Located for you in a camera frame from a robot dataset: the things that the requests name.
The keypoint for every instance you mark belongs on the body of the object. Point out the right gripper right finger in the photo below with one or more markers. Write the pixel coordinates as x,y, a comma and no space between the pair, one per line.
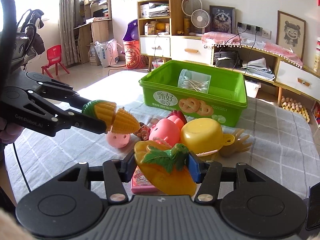
208,174

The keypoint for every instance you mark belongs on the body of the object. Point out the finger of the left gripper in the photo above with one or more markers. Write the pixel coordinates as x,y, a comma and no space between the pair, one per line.
59,91
68,118

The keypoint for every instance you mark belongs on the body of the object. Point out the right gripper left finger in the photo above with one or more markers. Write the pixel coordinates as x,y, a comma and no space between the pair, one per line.
116,172

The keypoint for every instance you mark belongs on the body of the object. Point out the orange toy fruit green leaf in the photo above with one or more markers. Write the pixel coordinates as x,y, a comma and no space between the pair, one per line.
165,168

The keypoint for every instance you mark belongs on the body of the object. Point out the toy corn cob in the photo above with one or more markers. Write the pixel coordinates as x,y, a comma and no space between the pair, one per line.
117,120

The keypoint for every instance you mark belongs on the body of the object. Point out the cotton swab jar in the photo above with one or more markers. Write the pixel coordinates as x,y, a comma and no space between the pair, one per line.
194,81

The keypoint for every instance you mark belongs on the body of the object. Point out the person's left hand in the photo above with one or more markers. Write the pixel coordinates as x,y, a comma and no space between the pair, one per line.
9,131

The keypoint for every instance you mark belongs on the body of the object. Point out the person's right hand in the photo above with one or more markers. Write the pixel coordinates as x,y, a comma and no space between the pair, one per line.
10,230

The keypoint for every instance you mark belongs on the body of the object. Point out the pink card packet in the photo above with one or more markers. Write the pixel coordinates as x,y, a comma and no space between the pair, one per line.
139,184

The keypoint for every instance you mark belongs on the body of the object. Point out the pink perforated ball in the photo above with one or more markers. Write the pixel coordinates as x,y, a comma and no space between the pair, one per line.
117,140

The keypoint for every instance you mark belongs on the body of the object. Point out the yellow toy pot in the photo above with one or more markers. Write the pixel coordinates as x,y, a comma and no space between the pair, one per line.
204,136

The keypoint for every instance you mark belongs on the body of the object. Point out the red child chair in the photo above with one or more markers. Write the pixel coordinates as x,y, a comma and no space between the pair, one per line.
54,57

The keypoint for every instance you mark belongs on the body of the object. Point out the tan toy hand fork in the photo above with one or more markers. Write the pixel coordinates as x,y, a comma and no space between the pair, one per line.
241,144

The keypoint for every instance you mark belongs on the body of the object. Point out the pink toy pig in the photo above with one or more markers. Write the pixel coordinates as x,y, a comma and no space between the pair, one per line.
167,129

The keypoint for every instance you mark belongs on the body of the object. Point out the white plastic shopping bag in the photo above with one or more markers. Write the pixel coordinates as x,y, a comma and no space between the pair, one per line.
107,52

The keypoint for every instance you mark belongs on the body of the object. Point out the green plastic cookie bin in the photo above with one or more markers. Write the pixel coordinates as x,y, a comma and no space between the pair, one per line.
224,102

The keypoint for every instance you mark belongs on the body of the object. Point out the grey checked table cloth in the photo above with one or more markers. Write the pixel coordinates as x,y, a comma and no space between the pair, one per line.
282,143

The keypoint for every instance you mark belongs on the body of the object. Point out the red round drum stool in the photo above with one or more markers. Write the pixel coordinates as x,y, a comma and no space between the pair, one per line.
133,57

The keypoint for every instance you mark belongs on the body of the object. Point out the grey patterned curtain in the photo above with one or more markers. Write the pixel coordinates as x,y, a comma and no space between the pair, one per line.
66,28

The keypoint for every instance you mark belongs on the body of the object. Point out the yellow egg tray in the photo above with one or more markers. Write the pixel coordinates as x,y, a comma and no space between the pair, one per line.
292,105

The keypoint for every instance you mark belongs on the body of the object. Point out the black printer on shelf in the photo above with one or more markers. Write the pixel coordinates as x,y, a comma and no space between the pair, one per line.
227,59

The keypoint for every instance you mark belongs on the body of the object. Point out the folded light fabric stack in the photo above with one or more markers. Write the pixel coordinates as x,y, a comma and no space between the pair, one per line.
259,67

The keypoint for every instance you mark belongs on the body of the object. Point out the wooden TV cabinet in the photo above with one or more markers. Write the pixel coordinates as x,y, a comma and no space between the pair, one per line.
191,49

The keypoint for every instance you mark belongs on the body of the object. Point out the pink tasselled cloth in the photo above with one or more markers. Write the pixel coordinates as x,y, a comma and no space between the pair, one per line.
214,38

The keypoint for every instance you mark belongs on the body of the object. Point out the white round fan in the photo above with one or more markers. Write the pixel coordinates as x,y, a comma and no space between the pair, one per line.
200,19

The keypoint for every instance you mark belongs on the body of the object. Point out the framed cat picture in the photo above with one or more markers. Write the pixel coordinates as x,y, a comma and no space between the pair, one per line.
222,19

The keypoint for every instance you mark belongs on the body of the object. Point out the white fan guard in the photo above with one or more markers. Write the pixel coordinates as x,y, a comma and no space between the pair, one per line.
189,6

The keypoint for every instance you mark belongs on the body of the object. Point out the framed cartoon girl drawing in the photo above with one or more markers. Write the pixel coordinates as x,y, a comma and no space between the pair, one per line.
291,33

